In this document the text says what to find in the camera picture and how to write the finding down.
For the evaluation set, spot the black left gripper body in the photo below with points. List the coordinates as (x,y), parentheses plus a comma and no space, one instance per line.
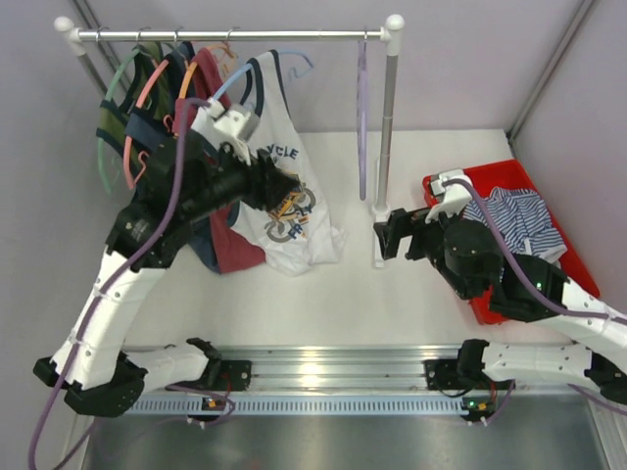
(234,178)

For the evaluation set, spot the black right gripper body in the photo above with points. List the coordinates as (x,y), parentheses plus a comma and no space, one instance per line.
(428,239)

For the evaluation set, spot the white printed tank top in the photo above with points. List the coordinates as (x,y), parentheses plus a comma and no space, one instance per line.
(298,234)

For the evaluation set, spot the light blue hanger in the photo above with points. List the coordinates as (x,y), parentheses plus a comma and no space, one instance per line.
(293,73)

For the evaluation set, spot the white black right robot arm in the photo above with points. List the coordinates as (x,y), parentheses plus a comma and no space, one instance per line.
(522,288)

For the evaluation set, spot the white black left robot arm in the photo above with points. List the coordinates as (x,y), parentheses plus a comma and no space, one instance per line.
(179,186)

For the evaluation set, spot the maroon tank top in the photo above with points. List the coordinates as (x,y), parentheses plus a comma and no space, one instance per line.
(219,247)

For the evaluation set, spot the pink hanger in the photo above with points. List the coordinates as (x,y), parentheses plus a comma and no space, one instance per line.
(130,130)

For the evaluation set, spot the navy blue tank top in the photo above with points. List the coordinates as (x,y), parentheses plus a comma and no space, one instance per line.
(154,129)

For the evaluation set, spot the orange hanger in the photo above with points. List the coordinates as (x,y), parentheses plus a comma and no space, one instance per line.
(205,74)

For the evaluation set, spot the green hanger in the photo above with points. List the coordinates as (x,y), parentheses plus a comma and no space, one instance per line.
(113,116)

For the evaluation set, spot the olive green tank top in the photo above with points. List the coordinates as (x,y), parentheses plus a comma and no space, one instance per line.
(150,54)

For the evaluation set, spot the lilac purple hanger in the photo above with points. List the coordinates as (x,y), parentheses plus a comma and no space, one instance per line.
(361,102)

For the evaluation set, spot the blue white striped garment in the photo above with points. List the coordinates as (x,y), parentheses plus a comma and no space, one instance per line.
(523,219)

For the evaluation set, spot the metal clothes rack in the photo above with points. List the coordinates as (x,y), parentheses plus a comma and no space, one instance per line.
(391,34)

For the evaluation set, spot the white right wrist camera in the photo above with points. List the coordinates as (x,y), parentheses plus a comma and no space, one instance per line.
(451,197)

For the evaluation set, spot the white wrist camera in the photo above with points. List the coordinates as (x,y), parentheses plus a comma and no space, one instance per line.
(451,197)
(218,125)

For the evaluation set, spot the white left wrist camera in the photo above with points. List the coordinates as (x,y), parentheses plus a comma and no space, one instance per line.
(218,125)

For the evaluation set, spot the perforated light blue cable duct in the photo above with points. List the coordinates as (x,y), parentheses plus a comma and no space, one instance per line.
(176,404)

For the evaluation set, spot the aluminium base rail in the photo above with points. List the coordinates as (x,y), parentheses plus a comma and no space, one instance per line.
(333,367)

